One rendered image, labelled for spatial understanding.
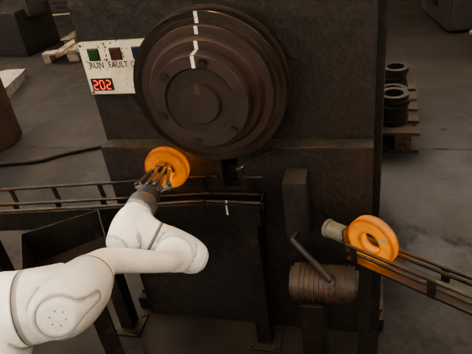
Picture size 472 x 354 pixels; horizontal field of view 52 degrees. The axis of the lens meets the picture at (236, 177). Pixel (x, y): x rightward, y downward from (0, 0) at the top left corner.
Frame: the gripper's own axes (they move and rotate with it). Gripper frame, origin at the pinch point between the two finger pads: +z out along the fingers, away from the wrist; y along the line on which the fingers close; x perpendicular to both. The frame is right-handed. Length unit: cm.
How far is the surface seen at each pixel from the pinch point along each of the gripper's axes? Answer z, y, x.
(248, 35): -1, 34, 43
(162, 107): -10.2, 8.8, 26.9
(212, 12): -1, 25, 50
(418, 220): 79, 94, -89
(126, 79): 11.7, -12.0, 26.1
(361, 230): -19, 65, -10
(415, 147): 153, 98, -91
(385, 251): -24, 71, -13
